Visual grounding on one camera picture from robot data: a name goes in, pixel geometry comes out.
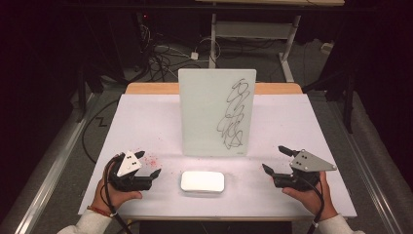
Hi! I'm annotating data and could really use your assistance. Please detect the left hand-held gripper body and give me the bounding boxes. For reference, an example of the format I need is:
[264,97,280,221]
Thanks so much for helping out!
[107,150,154,193]

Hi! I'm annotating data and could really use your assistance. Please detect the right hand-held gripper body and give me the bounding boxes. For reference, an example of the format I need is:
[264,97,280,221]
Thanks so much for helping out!
[272,148,338,193]

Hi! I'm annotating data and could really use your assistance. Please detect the white whiteboard eraser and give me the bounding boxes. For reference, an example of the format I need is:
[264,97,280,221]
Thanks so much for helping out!
[180,170,226,194]

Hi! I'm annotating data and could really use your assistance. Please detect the white whiteboard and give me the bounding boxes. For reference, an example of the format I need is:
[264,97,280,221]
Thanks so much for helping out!
[177,67,257,158]

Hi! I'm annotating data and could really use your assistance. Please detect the person's left hand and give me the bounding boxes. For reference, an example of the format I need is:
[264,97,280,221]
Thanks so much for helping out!
[92,160,144,216]

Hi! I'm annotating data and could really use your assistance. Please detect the person's right hand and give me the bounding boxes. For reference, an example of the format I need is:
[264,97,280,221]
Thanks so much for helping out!
[282,171,339,222]

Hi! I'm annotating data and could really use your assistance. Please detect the white table sheet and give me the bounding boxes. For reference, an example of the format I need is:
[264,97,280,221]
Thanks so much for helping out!
[77,93,358,218]

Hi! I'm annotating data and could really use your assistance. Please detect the wooden table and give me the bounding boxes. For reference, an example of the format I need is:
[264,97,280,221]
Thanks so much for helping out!
[125,82,315,222]

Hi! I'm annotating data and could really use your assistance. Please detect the black metal stand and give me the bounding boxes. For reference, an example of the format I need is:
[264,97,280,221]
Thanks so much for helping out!
[76,61,105,124]
[303,69,357,135]

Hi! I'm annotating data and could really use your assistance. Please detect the small white box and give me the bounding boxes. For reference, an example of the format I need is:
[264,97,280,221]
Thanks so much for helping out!
[320,41,335,55]

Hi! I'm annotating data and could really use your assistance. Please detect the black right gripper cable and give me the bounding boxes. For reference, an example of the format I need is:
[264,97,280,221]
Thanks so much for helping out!
[296,175,325,234]

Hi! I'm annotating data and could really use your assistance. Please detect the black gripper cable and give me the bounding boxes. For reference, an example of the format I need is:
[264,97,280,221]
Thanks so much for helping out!
[99,152,134,234]
[296,175,325,234]

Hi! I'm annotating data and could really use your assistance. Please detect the red bracelet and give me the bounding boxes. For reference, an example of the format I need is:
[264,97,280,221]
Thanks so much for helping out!
[87,205,114,218]

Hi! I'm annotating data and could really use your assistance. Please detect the black floor cable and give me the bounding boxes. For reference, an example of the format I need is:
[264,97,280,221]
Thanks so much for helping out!
[81,98,120,164]

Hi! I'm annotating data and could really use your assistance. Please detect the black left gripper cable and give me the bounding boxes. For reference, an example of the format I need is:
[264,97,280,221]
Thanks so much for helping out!
[99,152,134,234]

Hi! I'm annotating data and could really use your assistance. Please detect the aluminium frame rail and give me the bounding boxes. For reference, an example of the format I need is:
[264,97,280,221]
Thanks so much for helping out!
[327,97,413,234]
[0,92,101,234]

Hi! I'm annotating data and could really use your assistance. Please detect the bundle of black cables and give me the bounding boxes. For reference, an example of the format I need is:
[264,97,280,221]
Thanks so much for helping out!
[135,23,203,83]

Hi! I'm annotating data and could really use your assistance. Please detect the white metal frame desk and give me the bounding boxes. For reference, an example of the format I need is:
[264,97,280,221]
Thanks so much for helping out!
[194,0,346,83]

